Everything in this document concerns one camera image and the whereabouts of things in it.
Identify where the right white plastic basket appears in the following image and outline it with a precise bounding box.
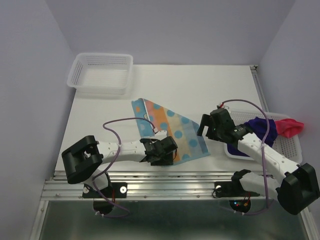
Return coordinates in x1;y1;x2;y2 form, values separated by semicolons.
224;108;303;164

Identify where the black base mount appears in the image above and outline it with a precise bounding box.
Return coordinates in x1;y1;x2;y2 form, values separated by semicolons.
212;181;260;198
82;182;128;200

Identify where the pink towel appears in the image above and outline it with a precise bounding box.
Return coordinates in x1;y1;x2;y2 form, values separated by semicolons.
275;118;305;139

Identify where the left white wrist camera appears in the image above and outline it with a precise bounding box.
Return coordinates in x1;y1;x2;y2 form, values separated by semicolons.
153;130;168;140

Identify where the white plastic basket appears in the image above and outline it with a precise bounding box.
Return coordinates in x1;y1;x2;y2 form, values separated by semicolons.
66;52;134;95
224;108;303;164

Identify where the polka dot striped towel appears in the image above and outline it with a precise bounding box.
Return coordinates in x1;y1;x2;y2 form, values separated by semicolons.
131;98;210;165

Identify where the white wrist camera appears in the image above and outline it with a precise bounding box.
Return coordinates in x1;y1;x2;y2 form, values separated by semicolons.
153;130;168;140
216;103;230;110

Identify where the aluminium rail frame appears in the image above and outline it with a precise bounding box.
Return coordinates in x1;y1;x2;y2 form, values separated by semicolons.
30;64;319;240

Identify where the left white plastic basket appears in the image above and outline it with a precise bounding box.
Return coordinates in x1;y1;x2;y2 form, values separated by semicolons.
66;52;134;95

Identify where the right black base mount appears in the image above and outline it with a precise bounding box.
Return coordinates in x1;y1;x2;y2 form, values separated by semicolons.
212;181;260;198

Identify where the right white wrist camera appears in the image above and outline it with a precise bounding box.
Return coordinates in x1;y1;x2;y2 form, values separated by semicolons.
216;103;230;110

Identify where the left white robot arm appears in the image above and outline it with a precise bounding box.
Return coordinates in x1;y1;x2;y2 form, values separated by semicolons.
61;135;178;197

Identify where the purple towel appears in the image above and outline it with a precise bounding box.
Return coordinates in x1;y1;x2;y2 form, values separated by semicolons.
226;117;278;158

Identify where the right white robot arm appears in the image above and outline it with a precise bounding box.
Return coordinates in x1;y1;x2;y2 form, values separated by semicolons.
197;108;320;215

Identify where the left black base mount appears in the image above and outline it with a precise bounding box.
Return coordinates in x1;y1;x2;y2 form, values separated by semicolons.
82;182;128;200

